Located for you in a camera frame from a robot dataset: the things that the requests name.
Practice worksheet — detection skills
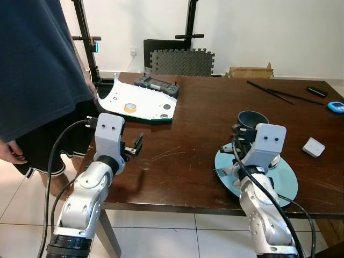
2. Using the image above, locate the blue kitchen timer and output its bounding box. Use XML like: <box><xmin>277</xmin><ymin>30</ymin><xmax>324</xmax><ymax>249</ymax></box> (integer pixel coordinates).
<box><xmin>327</xmin><ymin>101</ymin><xmax>344</xmax><ymax>114</ymax></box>

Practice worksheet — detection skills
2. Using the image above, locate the person's bare hand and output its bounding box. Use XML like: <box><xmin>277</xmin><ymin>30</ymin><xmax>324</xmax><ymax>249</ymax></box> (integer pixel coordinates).
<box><xmin>0</xmin><ymin>141</ymin><xmax>27</xmax><ymax>164</ymax></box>

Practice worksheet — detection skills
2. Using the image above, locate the small white box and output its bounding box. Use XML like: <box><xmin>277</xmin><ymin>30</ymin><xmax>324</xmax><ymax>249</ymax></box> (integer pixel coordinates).
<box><xmin>302</xmin><ymin>138</ymin><xmax>325</xmax><ymax>157</ymax></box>

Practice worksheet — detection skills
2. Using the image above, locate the black chopstick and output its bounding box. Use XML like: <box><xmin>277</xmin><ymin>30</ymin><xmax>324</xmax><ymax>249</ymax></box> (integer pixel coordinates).
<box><xmin>247</xmin><ymin>81</ymin><xmax>295</xmax><ymax>105</ymax></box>
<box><xmin>267</xmin><ymin>89</ymin><xmax>327</xmax><ymax>106</ymax></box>

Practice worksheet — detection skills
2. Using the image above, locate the small flat black device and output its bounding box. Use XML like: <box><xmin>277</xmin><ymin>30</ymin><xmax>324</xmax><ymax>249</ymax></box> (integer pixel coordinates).
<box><xmin>306</xmin><ymin>86</ymin><xmax>328</xmax><ymax>98</ymax></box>

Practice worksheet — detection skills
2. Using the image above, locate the black handheld controller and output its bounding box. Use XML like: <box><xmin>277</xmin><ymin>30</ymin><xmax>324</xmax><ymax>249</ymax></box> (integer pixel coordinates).
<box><xmin>134</xmin><ymin>75</ymin><xmax>181</xmax><ymax>98</ymax></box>

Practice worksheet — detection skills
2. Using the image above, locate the brown cardboard box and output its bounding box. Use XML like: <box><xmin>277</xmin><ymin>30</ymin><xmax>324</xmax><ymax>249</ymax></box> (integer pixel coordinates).
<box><xmin>228</xmin><ymin>63</ymin><xmax>274</xmax><ymax>79</ymax></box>

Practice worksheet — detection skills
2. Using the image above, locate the grey foam floor mat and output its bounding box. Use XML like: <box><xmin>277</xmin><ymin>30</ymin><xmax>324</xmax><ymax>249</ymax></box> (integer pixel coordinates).
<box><xmin>150</xmin><ymin>48</ymin><xmax>216</xmax><ymax>76</ymax></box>

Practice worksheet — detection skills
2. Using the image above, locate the person in dark blue shirt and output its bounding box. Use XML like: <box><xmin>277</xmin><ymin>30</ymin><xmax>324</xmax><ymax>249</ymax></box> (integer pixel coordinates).
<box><xmin>0</xmin><ymin>0</ymin><xmax>100</xmax><ymax>199</ymax></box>

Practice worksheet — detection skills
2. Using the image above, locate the dark grey bowl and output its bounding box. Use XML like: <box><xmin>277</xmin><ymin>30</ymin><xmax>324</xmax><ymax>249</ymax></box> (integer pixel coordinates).
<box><xmin>238</xmin><ymin>110</ymin><xmax>269</xmax><ymax>131</ymax></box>

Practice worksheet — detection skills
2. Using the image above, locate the light blue plate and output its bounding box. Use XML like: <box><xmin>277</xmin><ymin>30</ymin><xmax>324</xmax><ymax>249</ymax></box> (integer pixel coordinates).
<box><xmin>215</xmin><ymin>145</ymin><xmax>299</xmax><ymax>209</ymax></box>

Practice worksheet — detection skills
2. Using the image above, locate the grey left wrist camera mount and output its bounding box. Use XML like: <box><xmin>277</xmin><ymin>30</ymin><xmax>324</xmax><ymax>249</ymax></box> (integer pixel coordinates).
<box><xmin>94</xmin><ymin>113</ymin><xmax>125</xmax><ymax>159</ymax></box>

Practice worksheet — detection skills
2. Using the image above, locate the black flat panel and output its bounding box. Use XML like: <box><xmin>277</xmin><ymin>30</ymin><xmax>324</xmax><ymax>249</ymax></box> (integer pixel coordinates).
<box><xmin>144</xmin><ymin>39</ymin><xmax>186</xmax><ymax>73</ymax></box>

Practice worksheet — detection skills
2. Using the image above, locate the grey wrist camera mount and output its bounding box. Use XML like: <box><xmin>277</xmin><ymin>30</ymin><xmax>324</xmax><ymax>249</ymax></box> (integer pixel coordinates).
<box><xmin>253</xmin><ymin>124</ymin><xmax>287</xmax><ymax>171</ymax></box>
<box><xmin>94</xmin><ymin>113</ymin><xmax>125</xmax><ymax>159</ymax></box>

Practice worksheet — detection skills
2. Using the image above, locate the dark wooden table leg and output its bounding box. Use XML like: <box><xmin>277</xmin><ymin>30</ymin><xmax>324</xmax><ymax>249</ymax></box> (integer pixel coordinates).
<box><xmin>97</xmin><ymin>209</ymin><xmax>122</xmax><ymax>258</ymax></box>
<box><xmin>316</xmin><ymin>218</ymin><xmax>344</xmax><ymax>258</ymax></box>

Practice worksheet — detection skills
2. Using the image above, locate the white plastic panel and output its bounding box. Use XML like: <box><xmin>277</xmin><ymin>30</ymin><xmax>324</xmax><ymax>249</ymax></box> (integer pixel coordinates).
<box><xmin>98</xmin><ymin>74</ymin><xmax>178</xmax><ymax>123</ymax></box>

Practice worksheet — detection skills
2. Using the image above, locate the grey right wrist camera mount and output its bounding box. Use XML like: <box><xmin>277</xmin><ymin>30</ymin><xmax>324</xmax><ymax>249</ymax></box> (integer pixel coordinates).
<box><xmin>253</xmin><ymin>124</ymin><xmax>287</xmax><ymax>171</ymax></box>

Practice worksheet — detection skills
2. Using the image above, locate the silver metal fork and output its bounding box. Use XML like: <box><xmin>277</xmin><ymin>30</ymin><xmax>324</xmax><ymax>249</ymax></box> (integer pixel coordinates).
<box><xmin>213</xmin><ymin>167</ymin><xmax>237</xmax><ymax>178</ymax></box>

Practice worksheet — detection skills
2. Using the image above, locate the black stand pole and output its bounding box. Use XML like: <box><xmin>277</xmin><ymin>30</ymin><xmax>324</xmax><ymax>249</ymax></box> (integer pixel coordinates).
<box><xmin>71</xmin><ymin>0</ymin><xmax>103</xmax><ymax>84</ymax></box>
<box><xmin>175</xmin><ymin>0</ymin><xmax>205</xmax><ymax>54</ymax></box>

